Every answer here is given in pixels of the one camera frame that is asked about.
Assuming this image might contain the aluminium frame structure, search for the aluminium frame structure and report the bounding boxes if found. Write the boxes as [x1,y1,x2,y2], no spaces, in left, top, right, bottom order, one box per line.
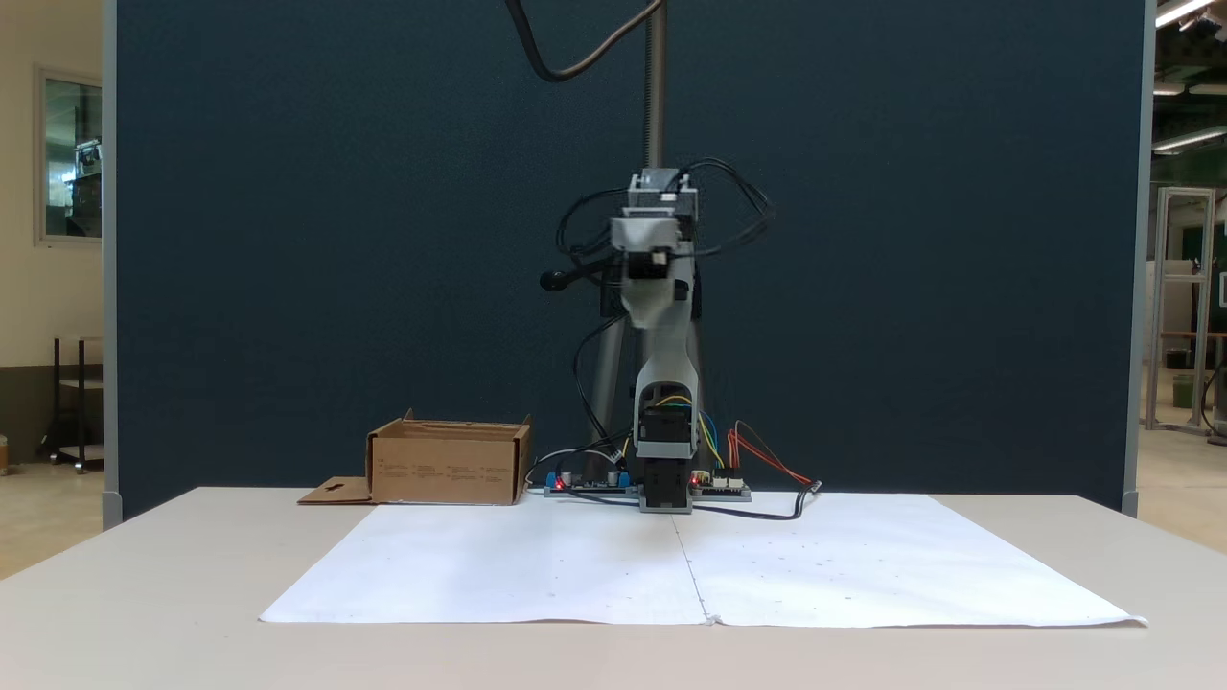
[1143,186,1221,435]

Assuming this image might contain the grey circuit board red wires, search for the grey circuit board red wires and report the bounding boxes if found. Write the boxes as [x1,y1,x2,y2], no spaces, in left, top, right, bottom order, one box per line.
[690,470,752,502]

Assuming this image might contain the grey camera tripod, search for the grey camera tripod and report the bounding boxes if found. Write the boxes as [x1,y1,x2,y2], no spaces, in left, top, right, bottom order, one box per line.
[539,0,715,461]

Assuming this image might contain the black shelf stand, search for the black shelf stand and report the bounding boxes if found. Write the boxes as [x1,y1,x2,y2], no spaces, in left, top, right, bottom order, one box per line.
[38,335,104,474]

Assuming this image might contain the ceiling light strip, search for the ceiling light strip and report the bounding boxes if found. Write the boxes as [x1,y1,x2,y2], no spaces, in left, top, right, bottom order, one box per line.
[1152,125,1227,155]
[1154,0,1227,29]

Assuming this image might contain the large white paper sheet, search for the large white paper sheet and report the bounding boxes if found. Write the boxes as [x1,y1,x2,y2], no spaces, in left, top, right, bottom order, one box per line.
[259,492,1149,630]

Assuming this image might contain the grey framed window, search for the grey framed window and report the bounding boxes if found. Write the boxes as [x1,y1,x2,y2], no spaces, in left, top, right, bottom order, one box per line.
[35,65,104,246]

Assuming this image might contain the blue circuit board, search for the blue circuit board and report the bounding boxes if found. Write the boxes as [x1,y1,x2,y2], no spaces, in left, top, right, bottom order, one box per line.
[544,468,636,499]

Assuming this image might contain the black cable orange connector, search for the black cable orange connector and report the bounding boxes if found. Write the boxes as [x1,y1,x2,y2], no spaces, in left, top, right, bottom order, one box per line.
[690,479,823,522]

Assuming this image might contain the dark blue partition panel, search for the dark blue partition panel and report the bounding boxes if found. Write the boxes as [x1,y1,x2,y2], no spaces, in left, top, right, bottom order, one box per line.
[102,0,1157,520]

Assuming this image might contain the red orange wires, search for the red orange wires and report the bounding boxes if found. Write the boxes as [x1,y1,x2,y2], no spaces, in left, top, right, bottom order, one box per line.
[727,420,816,486]

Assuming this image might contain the black arm wire loop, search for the black arm wire loop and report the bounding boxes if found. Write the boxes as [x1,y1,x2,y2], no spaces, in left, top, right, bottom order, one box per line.
[555,186,636,453]
[683,157,779,261]

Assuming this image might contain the thick black hanging cable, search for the thick black hanging cable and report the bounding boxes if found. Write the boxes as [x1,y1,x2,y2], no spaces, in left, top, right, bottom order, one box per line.
[504,0,666,84]

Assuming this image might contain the yellow wire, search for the yellow wire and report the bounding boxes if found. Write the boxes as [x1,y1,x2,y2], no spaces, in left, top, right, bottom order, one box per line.
[656,394,727,471]

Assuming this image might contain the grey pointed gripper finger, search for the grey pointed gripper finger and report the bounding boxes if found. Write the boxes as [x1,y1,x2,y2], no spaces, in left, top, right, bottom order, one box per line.
[623,283,683,333]

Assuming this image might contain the brown cardboard box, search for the brown cardboard box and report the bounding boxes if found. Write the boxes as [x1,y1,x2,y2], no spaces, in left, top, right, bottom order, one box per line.
[297,409,534,507]

